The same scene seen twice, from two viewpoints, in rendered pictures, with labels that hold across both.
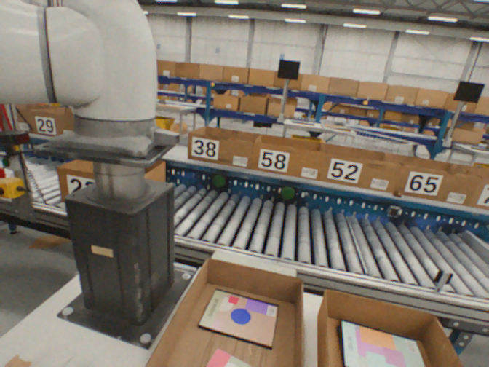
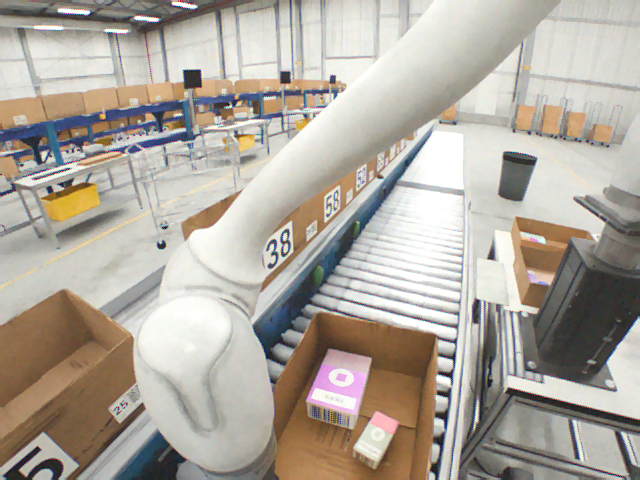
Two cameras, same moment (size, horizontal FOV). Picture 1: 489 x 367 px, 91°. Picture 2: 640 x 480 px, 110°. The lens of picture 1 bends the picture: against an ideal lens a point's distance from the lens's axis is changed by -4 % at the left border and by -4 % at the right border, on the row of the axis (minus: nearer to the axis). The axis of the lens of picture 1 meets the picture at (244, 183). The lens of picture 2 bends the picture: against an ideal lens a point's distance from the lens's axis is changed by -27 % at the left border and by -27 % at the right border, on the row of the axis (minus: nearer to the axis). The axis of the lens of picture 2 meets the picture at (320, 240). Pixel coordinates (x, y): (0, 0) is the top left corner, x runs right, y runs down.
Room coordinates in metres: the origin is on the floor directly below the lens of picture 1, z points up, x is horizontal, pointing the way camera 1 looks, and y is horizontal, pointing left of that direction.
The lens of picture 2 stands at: (1.10, 0.95, 1.41)
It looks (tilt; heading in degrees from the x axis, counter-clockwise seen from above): 29 degrees down; 286
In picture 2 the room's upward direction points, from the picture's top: 1 degrees counter-clockwise
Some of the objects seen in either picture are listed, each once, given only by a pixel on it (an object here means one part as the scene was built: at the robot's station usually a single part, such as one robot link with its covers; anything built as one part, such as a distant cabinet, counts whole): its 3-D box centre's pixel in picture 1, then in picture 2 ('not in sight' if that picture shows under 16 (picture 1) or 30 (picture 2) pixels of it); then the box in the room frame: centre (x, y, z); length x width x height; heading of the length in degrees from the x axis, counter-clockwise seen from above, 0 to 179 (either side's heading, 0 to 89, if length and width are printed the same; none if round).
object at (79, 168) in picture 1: (116, 180); (352, 415); (1.13, 0.63, 0.83); 0.39 x 0.29 x 0.17; 86
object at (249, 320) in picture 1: (241, 316); (541, 286); (0.49, -0.03, 0.76); 0.19 x 0.14 x 0.02; 78
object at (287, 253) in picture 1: (289, 230); (407, 252); (1.03, -0.24, 0.72); 0.52 x 0.05 x 0.05; 170
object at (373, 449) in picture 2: not in sight; (376, 439); (1.07, 0.65, 0.78); 0.10 x 0.06 x 0.05; 71
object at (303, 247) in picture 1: (303, 233); (410, 245); (1.02, -0.30, 0.72); 0.52 x 0.05 x 0.05; 170
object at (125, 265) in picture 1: (128, 247); (586, 306); (0.53, 0.28, 0.91); 0.26 x 0.26 x 0.33; 79
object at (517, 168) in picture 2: not in sight; (515, 176); (-0.67, -3.56, 0.32); 0.50 x 0.50 x 0.64
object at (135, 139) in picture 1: (126, 129); (634, 201); (0.52, 0.26, 1.22); 0.22 x 0.18 x 0.06; 91
